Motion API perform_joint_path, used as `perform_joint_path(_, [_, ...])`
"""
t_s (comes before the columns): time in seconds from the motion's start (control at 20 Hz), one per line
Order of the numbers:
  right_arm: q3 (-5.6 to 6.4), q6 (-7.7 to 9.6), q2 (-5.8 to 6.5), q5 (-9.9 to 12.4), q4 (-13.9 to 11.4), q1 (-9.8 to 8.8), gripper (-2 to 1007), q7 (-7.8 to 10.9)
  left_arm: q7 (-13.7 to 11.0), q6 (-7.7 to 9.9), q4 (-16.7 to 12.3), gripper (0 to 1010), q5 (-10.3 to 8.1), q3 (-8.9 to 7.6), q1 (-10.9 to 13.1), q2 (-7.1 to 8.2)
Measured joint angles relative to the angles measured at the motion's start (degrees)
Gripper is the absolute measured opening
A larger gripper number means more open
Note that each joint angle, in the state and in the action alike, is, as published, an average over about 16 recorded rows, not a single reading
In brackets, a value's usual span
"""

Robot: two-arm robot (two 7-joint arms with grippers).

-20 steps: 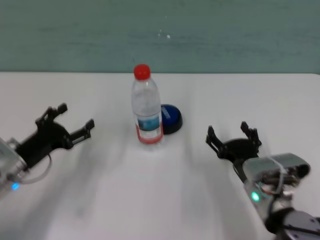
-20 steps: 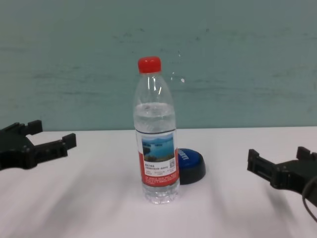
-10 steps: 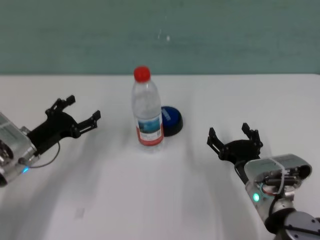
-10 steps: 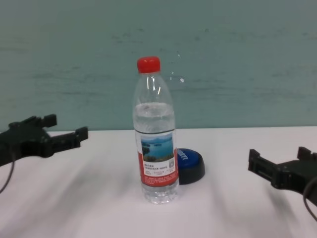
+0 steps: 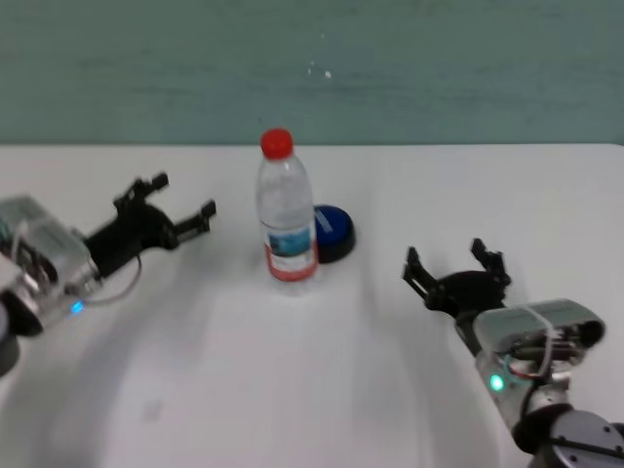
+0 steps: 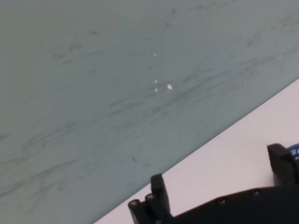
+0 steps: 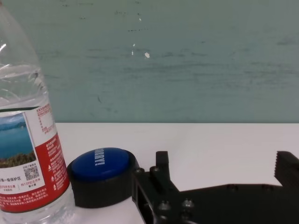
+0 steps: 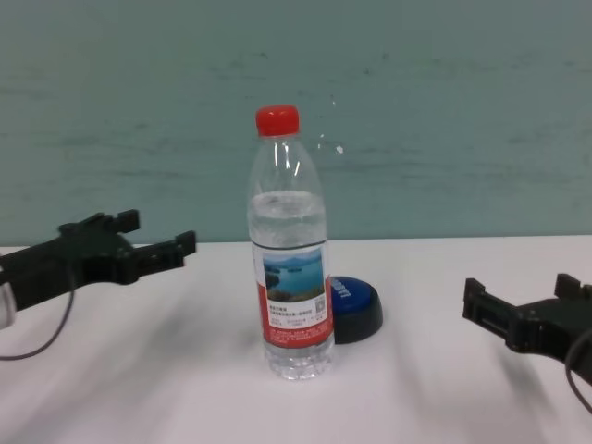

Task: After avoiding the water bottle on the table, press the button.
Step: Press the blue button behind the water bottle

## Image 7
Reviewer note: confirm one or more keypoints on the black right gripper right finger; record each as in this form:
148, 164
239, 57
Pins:
288, 168

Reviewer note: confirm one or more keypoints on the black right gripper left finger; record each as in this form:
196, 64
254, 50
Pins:
161, 177

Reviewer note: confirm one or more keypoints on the blue push button black base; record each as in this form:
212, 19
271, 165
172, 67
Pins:
98, 163

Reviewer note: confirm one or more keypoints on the clear water bottle red cap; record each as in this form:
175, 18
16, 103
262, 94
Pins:
21, 81

